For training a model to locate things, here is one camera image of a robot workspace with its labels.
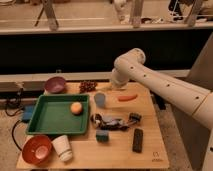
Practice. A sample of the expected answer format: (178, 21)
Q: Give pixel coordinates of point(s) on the black remote control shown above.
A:
(137, 141)

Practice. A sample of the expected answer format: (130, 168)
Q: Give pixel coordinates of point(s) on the green sponge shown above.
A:
(102, 136)

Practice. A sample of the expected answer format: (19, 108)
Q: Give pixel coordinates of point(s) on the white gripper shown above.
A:
(115, 84)

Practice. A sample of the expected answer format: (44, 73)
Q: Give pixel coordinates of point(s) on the blue plastic cup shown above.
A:
(100, 100)

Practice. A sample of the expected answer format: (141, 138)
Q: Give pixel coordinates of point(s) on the blue box on floor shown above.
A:
(27, 114)

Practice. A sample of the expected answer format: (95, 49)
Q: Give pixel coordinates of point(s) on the small black brush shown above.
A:
(134, 118)

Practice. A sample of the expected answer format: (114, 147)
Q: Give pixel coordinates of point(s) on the white paper cup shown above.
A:
(62, 147)

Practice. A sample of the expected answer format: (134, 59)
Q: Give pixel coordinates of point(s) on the orange fruit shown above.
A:
(76, 108)

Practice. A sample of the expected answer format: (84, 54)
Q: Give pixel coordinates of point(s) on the purple bowl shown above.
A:
(55, 85)

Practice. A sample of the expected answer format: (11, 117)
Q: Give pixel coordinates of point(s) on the yellow banana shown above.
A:
(107, 88)

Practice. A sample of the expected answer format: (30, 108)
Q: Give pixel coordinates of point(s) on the green plastic tray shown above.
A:
(52, 115)

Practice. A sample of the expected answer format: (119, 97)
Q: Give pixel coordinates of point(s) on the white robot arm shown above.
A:
(194, 100)

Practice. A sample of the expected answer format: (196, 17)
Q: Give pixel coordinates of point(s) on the orange carrot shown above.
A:
(127, 98)

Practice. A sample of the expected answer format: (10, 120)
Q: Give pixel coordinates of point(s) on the bunch of dark grapes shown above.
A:
(87, 86)

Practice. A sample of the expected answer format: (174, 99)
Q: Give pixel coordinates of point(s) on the red bowl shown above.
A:
(37, 149)

